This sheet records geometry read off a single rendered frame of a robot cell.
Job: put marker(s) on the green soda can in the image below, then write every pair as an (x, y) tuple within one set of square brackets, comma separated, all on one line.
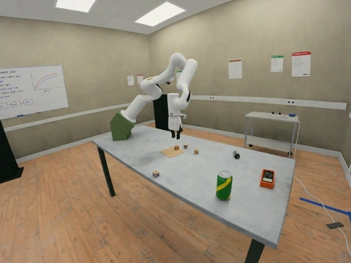
[(224, 185)]

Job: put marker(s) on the tan square mat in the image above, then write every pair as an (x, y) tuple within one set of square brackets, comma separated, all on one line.
[(171, 152)]

